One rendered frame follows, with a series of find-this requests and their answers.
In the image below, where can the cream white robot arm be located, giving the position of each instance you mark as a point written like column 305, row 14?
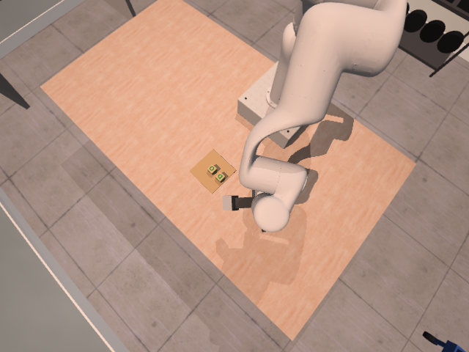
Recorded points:
column 333, row 37

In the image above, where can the tan mat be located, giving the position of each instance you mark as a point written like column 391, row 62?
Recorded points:
column 208, row 180

